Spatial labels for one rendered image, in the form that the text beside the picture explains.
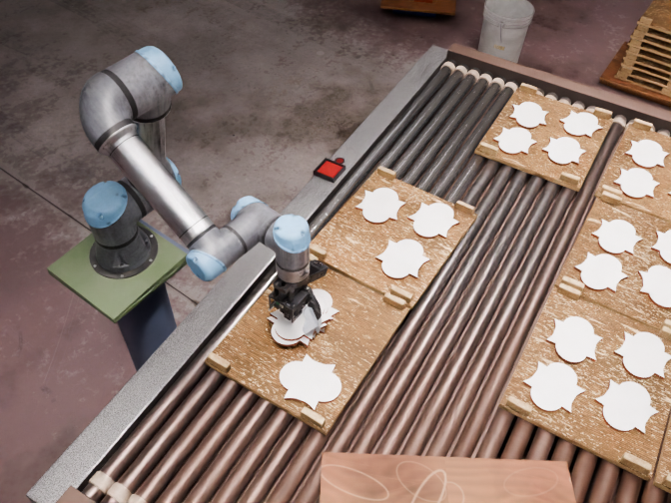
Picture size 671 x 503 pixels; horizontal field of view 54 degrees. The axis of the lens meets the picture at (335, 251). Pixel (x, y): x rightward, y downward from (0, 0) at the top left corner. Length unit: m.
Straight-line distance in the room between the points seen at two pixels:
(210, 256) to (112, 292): 0.56
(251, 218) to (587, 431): 0.90
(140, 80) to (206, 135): 2.29
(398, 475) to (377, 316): 0.47
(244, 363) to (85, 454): 0.40
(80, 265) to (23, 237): 1.48
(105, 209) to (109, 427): 0.54
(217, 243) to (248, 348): 0.37
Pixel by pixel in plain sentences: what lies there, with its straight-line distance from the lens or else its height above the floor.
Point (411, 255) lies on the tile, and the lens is 1.82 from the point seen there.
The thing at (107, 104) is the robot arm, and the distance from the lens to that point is 1.43.
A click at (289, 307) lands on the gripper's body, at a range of 1.49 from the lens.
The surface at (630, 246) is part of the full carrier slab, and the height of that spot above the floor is 0.95.
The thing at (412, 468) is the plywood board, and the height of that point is 1.04.
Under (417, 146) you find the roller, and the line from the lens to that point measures 2.21.
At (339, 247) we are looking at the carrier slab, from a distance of 1.84.
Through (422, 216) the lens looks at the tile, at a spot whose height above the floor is 0.95.
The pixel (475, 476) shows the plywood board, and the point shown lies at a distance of 1.41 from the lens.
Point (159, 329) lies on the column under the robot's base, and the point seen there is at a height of 0.61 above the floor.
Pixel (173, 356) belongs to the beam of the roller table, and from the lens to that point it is 1.68.
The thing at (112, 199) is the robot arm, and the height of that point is 1.13.
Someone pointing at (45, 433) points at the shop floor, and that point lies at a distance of 2.75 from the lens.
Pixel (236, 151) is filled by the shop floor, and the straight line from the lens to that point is 3.61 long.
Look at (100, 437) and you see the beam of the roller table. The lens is 1.62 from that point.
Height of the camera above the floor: 2.31
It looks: 49 degrees down
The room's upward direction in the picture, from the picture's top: 2 degrees clockwise
